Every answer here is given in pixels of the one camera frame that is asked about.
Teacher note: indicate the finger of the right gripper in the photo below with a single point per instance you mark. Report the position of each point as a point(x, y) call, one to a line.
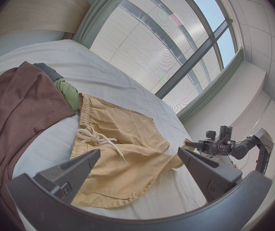
point(191, 144)

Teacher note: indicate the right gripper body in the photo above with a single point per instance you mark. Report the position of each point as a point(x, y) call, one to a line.
point(206, 147)

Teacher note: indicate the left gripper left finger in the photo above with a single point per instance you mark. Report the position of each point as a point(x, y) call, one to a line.
point(67, 174)

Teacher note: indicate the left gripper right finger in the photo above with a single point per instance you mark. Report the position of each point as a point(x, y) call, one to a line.
point(212, 177)

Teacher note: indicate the tan shorts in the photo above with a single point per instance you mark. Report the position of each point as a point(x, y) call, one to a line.
point(127, 129)

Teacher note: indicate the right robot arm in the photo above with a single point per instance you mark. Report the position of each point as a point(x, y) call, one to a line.
point(262, 138)

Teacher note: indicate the bed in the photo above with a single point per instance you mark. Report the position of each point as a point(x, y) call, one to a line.
point(115, 76)

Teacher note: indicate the grey-green curtain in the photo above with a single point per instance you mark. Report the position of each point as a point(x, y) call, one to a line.
point(212, 88)
point(99, 15)

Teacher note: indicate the green garment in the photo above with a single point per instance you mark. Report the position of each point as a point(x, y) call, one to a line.
point(67, 92)

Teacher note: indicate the brown garment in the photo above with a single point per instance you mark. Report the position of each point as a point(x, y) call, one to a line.
point(19, 100)

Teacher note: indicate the dark grey garment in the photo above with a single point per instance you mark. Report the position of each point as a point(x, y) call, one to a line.
point(50, 72)

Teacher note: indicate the window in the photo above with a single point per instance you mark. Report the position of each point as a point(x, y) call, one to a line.
point(164, 44)

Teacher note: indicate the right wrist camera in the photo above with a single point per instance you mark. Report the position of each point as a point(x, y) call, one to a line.
point(210, 134)

